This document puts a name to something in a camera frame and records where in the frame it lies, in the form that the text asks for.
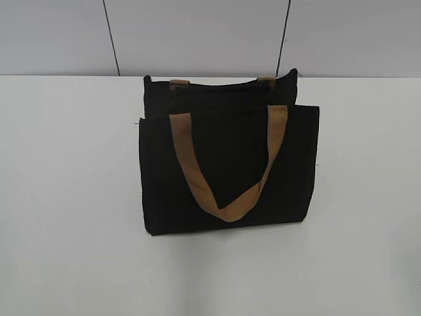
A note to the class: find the black canvas tote bag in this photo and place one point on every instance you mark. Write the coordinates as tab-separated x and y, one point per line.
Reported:
220	157

